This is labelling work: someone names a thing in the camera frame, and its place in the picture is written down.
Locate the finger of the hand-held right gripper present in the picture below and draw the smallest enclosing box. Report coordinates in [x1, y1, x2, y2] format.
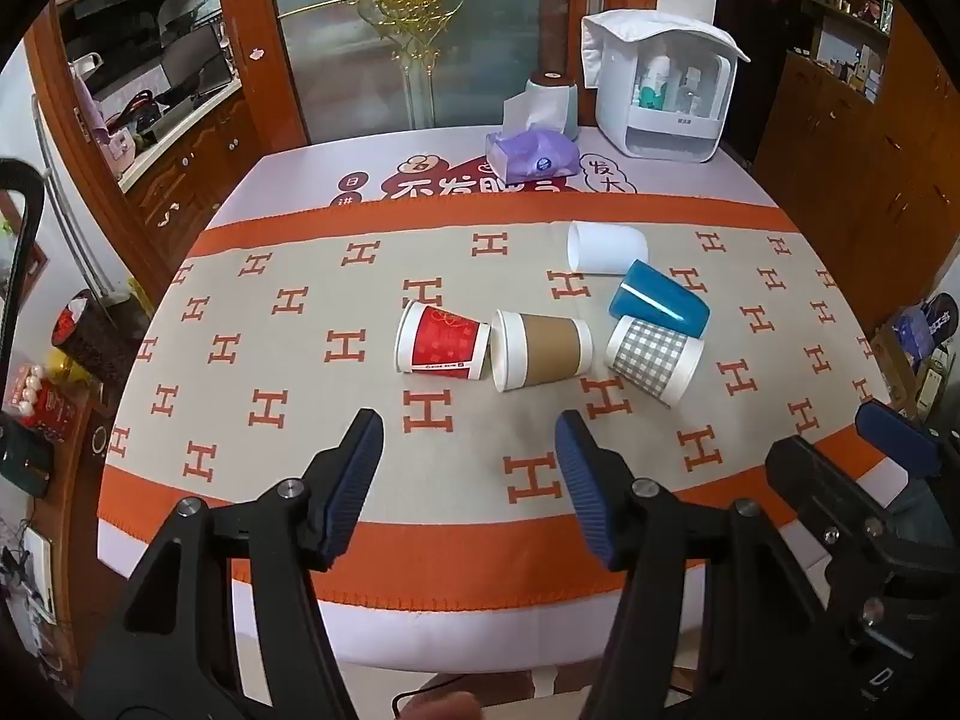
[765, 435, 912, 586]
[857, 400, 960, 481]

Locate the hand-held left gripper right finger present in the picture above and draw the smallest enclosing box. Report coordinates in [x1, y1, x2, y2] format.
[553, 410, 848, 720]

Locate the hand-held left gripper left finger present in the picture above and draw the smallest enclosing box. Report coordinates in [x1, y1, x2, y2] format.
[71, 409, 387, 720]

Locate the brown sleeve paper cup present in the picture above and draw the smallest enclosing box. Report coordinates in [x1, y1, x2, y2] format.
[490, 309, 594, 394]

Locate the grey checked paper cup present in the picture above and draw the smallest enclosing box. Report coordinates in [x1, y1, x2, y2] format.
[605, 315, 705, 407]

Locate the red paper cup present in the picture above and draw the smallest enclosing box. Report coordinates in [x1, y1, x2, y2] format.
[395, 300, 492, 380]

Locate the blue plastic cup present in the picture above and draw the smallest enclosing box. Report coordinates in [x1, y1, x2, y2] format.
[607, 259, 712, 339]

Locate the white plastic cup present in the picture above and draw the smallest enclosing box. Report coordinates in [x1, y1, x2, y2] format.
[566, 220, 650, 276]

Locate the blue printed box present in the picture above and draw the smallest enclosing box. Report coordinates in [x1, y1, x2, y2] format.
[889, 292, 960, 365]

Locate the orange patterned blanket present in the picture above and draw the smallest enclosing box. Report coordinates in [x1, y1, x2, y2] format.
[97, 199, 895, 608]

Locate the dark wicker basket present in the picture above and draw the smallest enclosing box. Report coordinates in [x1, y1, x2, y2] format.
[48, 289, 145, 385]

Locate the red snack box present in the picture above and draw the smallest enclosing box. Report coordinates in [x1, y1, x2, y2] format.
[2, 361, 80, 452]

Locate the printed table cover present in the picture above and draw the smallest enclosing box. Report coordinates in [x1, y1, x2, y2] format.
[95, 126, 938, 674]

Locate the purple tissue pack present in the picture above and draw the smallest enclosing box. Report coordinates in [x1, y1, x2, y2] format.
[485, 127, 583, 183]

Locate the wooden kitchen cabinet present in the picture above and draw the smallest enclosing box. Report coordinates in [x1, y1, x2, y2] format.
[22, 0, 301, 301]

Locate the paper towel roll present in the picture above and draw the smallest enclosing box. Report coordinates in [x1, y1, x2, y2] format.
[504, 70, 579, 142]

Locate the white cosmetics storage box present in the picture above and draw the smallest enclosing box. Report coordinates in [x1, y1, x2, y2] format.
[580, 9, 752, 165]

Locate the wooden shelf with bottles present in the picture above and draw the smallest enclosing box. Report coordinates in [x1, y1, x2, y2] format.
[780, 0, 901, 110]

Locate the pink kitchen appliance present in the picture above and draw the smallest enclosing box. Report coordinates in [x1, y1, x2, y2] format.
[70, 52, 140, 182]

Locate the glass door with gold ornament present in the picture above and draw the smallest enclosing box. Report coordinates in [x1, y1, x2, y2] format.
[259, 0, 578, 147]

